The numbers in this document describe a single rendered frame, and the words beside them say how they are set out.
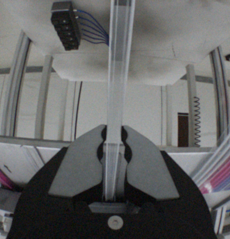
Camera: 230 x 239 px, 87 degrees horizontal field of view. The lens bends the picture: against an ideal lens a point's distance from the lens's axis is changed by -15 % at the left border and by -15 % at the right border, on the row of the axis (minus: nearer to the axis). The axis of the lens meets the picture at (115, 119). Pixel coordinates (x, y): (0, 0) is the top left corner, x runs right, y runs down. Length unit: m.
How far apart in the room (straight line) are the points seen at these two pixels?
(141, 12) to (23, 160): 0.44
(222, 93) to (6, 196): 0.69
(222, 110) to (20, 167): 0.59
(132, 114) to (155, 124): 0.35
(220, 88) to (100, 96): 1.58
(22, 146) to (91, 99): 1.76
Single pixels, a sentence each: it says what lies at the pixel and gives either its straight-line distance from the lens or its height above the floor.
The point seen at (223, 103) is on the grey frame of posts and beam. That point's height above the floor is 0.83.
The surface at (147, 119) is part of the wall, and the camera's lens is 1.93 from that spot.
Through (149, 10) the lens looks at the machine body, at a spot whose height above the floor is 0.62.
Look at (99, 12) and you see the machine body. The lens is 0.46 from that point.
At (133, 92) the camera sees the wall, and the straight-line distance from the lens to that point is 1.97.
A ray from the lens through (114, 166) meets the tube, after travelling 0.18.
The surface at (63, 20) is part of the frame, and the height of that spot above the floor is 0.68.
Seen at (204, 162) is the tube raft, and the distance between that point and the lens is 0.23.
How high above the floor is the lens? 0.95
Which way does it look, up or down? 7 degrees down
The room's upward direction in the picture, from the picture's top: 178 degrees counter-clockwise
